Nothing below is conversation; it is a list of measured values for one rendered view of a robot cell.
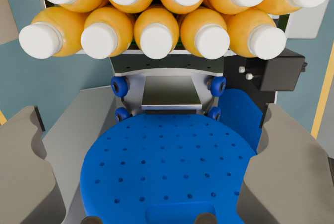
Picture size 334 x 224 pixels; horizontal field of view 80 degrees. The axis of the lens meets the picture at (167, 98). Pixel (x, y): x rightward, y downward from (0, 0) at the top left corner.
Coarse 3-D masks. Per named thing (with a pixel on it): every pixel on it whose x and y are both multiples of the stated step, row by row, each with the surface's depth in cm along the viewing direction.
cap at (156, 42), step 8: (144, 32) 24; (152, 32) 24; (160, 32) 24; (168, 32) 24; (144, 40) 24; (152, 40) 24; (160, 40) 24; (168, 40) 24; (144, 48) 24; (152, 48) 24; (160, 48) 24; (168, 48) 24; (152, 56) 25; (160, 56) 25
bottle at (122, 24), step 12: (96, 12) 27; (108, 12) 27; (120, 12) 28; (84, 24) 27; (108, 24) 26; (120, 24) 27; (132, 24) 31; (120, 36) 27; (132, 36) 30; (120, 48) 28
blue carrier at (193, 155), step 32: (128, 128) 39; (160, 128) 39; (192, 128) 39; (224, 128) 39; (96, 160) 31; (128, 160) 31; (160, 160) 31; (192, 160) 32; (224, 160) 32; (96, 192) 26; (128, 192) 26; (160, 192) 26; (192, 192) 27; (224, 192) 27
